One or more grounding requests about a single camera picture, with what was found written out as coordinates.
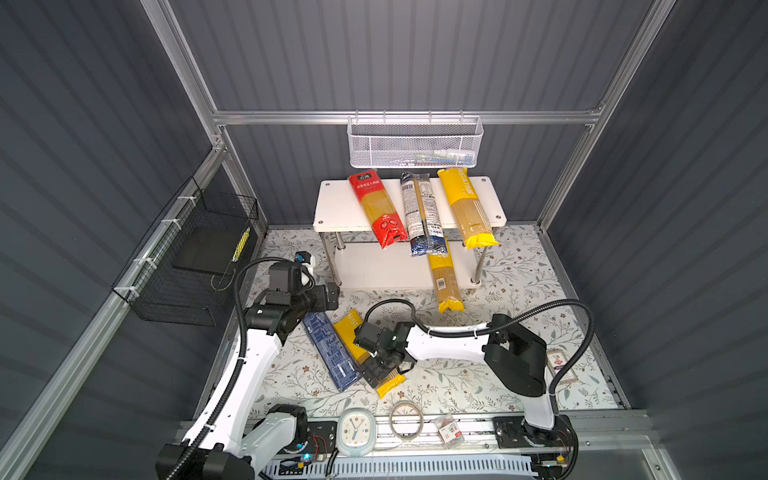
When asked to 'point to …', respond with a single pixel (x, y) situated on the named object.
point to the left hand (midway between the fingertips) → (321, 289)
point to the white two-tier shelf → (366, 266)
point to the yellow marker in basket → (241, 244)
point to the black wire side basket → (183, 273)
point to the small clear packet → (449, 432)
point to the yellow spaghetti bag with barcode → (448, 291)
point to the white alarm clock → (356, 432)
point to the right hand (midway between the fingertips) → (379, 369)
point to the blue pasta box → (340, 360)
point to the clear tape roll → (391, 425)
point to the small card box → (556, 359)
